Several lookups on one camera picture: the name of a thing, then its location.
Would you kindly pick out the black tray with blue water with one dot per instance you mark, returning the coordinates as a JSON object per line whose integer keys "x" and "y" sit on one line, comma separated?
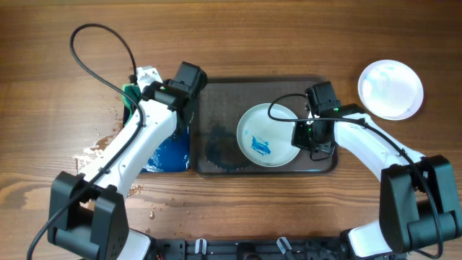
{"x": 172, "y": 156}

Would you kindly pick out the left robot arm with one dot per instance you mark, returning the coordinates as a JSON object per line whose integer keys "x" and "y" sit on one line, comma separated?
{"x": 87, "y": 211}

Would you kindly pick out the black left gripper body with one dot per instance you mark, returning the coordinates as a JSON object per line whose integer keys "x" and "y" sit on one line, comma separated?
{"x": 184, "y": 123}

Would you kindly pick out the white plate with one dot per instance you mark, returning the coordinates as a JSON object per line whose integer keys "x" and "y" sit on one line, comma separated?
{"x": 390, "y": 90}
{"x": 264, "y": 135}

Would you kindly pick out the green yellow sponge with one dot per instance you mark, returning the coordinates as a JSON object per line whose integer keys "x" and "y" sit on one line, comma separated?
{"x": 130, "y": 92}

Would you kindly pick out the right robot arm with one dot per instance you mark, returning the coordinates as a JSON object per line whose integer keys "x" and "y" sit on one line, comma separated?
{"x": 419, "y": 202}

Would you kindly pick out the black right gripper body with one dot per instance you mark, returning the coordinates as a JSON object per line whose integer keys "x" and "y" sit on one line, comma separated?
{"x": 306, "y": 136}

